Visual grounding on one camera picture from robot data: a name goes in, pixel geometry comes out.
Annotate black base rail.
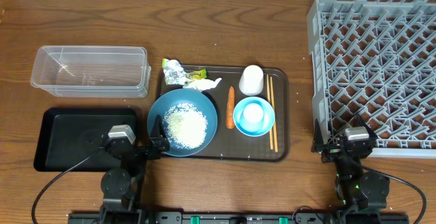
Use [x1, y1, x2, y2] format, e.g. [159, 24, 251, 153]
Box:
[67, 212, 409, 224]

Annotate grey dishwasher rack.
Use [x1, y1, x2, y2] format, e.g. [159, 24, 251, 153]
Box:
[307, 0, 435, 159]

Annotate pale pink cup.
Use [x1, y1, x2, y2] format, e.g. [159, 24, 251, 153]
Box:
[238, 65, 264, 96]

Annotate orange carrot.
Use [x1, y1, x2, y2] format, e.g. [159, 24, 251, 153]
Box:
[225, 86, 235, 129]

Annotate dark blue plate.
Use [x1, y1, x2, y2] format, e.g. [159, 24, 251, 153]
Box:
[147, 89, 218, 157]

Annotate light blue cup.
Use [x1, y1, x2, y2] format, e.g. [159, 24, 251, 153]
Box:
[243, 103, 264, 123]

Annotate pile of white rice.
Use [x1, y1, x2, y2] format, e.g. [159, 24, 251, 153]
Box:
[163, 103, 208, 150]

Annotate light blue saucer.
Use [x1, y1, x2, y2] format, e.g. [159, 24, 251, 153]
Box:
[233, 97, 275, 137]

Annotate crumpled white tissue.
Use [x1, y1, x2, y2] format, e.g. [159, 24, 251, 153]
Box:
[183, 78, 222, 92]

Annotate dark brown serving tray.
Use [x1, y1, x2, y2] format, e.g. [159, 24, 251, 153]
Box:
[155, 65, 290, 163]

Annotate crumpled foil snack wrapper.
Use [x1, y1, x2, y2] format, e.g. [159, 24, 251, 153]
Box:
[162, 59, 207, 85]

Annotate black plastic tray bin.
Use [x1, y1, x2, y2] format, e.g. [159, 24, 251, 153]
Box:
[33, 108, 138, 172]

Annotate clear plastic bin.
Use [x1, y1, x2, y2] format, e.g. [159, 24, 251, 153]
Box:
[30, 46, 151, 98]

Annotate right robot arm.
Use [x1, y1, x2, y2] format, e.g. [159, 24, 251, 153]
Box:
[311, 116, 390, 223]

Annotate wooden chopstick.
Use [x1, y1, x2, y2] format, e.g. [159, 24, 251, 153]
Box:
[269, 76, 279, 153]
[266, 74, 274, 150]

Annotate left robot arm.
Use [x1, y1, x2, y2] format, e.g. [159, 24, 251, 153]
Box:
[97, 115, 170, 224]

